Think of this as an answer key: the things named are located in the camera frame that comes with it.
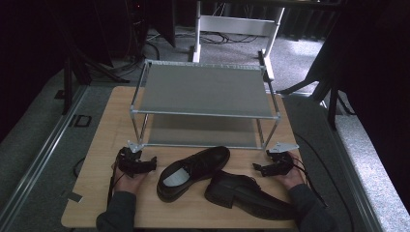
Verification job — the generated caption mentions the grey two-tier shoe rack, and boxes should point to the grey two-tier shoe rack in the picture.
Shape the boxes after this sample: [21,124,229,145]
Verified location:
[129,59,282,153]

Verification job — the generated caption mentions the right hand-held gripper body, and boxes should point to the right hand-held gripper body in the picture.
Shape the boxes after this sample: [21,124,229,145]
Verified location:
[266,142,300,177]

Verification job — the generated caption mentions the black rectangular floor frame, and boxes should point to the black rectangular floor frame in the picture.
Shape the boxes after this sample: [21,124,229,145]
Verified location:
[68,113,93,129]

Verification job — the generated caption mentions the long black floor cable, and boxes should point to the long black floor cable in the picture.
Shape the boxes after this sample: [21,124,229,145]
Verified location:
[293,131,356,232]

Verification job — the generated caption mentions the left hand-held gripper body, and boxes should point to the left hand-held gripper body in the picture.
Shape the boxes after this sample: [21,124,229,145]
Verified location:
[116,140,145,178]

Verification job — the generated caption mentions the metal floor rail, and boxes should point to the metal floor rail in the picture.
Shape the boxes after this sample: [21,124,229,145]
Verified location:
[0,84,89,228]

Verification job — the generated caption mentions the black leather shoe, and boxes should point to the black leather shoe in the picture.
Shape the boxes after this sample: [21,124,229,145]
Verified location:
[204,170,298,221]
[156,145,231,204]

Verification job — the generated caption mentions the right hand-held gripper black cable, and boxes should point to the right hand-held gripper black cable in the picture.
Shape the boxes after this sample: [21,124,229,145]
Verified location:
[291,158,330,209]

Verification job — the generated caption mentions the white desk frame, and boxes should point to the white desk frame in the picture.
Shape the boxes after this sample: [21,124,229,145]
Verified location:
[188,0,286,81]

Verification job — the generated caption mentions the hand-held gripper black cable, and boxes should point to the hand-held gripper black cable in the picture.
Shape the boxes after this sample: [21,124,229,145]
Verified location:
[291,158,330,209]
[105,160,120,209]

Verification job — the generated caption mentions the bundle of floor cables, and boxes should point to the bundle of floor cables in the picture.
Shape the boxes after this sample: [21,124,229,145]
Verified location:
[198,29,260,45]

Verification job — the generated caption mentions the person's left hand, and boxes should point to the person's left hand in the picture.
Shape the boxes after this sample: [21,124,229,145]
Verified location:
[110,160,150,195]

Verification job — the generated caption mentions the black tripod stand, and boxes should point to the black tripod stand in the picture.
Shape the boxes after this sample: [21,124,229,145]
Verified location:
[60,28,132,116]
[276,47,356,131]

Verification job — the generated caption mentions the short black floor cable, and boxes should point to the short black floor cable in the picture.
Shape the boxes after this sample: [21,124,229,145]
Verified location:
[73,157,87,179]

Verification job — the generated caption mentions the left hand-held gripper black cable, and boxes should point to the left hand-held gripper black cable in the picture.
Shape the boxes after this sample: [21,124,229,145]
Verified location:
[105,160,120,209]

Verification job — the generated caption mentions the grey tape piece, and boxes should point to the grey tape piece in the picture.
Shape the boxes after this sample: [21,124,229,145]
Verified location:
[60,189,84,204]

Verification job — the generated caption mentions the person's right hand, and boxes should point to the person's right hand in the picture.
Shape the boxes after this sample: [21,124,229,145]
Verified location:
[274,152,308,191]

